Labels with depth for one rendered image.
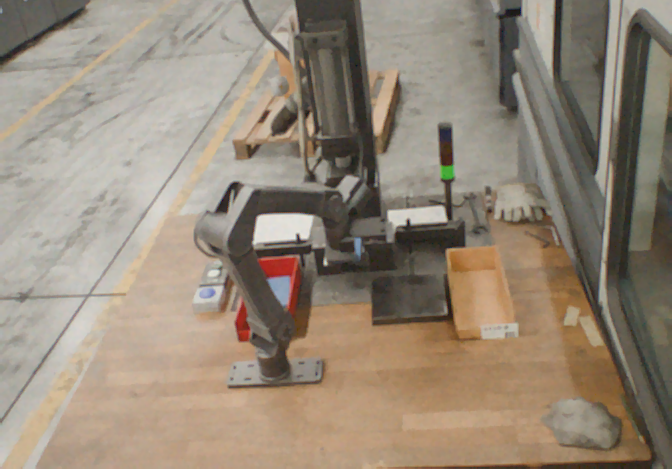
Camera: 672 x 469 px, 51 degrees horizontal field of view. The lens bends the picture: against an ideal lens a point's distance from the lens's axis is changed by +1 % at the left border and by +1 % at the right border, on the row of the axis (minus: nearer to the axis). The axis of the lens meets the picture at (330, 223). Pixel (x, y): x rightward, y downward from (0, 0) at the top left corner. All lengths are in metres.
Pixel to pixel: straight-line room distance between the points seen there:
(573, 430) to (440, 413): 0.24
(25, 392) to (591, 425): 2.43
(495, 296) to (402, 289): 0.21
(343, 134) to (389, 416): 0.62
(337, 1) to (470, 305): 0.73
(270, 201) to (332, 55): 0.39
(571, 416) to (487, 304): 0.37
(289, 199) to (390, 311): 0.41
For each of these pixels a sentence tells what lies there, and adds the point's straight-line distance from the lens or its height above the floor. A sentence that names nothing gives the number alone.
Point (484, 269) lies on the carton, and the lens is 1.73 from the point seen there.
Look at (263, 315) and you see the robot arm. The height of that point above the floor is 1.08.
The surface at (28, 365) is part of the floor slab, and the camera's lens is 3.39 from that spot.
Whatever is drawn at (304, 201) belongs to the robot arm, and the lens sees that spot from 1.35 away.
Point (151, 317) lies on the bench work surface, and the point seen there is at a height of 0.90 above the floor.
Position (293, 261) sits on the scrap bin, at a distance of 1.76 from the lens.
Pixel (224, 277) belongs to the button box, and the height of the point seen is 0.93.
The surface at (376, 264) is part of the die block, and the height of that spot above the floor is 0.92.
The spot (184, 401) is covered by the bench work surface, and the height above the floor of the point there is 0.90.
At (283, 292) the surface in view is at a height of 0.91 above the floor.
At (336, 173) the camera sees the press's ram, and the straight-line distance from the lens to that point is 1.62.
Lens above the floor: 1.90
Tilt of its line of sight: 30 degrees down
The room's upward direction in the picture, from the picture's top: 9 degrees counter-clockwise
